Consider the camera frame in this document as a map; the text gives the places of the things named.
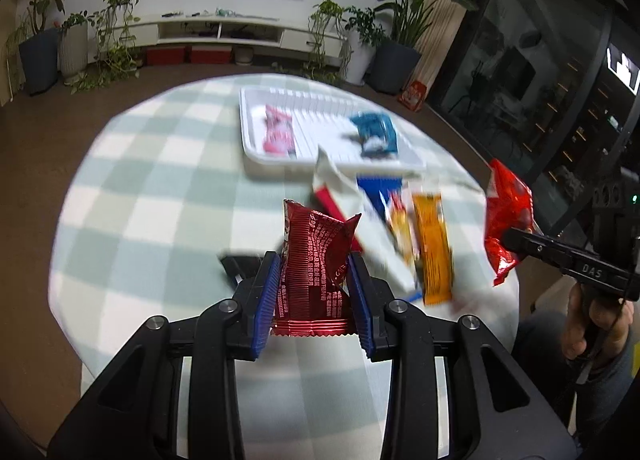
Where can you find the light blue snack packet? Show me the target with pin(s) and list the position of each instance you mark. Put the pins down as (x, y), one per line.
(375, 130)

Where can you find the trailing vine plant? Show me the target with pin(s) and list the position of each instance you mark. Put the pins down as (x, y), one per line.
(117, 10)

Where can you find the white television cabinet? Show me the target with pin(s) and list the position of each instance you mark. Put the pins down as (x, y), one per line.
(165, 30)

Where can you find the tall plant in dark pot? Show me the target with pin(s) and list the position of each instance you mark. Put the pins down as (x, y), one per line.
(40, 60)

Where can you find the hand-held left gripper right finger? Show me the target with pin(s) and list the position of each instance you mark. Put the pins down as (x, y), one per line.
(360, 305)

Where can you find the bushy plant in white pot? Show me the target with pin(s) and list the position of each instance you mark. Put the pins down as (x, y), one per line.
(362, 55)

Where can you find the pink snack packet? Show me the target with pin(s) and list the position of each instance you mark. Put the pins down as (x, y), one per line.
(278, 133)

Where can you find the red storage box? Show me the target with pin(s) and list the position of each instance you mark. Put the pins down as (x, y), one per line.
(166, 56)
(211, 54)

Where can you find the thin vine plant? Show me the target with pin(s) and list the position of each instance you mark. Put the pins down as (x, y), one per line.
(325, 15)

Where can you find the bright red snack bag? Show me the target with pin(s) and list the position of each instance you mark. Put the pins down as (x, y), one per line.
(507, 210)

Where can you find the white snack packet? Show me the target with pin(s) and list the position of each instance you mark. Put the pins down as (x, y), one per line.
(375, 235)

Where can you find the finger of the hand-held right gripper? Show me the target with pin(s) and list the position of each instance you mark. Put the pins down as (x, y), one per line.
(535, 245)

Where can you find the beige curtain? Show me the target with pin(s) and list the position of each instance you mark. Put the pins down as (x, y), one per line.
(450, 15)

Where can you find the white plastic tray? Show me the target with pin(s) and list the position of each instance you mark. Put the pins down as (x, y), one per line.
(320, 135)

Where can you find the small teal object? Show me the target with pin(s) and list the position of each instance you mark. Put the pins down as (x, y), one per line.
(223, 12)

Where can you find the person's right hand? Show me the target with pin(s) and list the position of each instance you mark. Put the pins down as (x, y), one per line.
(575, 330)

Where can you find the red paper bag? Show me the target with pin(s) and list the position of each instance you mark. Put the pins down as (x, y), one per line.
(414, 95)

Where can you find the person's leg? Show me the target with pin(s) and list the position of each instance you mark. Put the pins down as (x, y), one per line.
(542, 340)

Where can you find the plant in white ribbed pot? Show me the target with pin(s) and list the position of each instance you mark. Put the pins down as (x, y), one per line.
(74, 50)

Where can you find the dark red snack packet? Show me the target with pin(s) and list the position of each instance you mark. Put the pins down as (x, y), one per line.
(310, 260)

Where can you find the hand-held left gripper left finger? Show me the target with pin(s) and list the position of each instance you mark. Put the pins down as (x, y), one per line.
(266, 300)

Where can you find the orange snack packet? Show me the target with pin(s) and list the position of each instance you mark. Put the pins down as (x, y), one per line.
(432, 250)

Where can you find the black snack packet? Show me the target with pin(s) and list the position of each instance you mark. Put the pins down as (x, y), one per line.
(240, 265)

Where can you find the large-leaf plant in dark pot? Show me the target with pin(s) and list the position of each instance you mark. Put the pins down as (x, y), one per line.
(395, 63)

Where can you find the glass sliding door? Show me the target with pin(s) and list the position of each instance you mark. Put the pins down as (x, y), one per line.
(525, 65)

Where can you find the small round pot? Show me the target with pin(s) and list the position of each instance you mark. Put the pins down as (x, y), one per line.
(244, 55)

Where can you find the blue chip snack packet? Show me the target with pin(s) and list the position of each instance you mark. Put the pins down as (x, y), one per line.
(375, 189)

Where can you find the person's right forearm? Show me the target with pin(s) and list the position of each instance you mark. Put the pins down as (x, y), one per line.
(607, 390)

